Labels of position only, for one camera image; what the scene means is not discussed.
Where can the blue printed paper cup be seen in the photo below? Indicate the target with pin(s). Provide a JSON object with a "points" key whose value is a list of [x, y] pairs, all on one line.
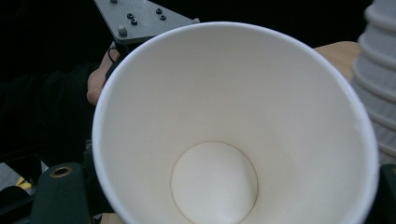
{"points": [[218, 93]]}

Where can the stack of white paper cups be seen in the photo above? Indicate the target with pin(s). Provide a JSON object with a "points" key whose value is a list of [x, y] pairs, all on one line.
{"points": [[376, 62]]}

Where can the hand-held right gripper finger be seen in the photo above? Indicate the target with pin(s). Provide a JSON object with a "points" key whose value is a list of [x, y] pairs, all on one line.
{"points": [[93, 186]]}

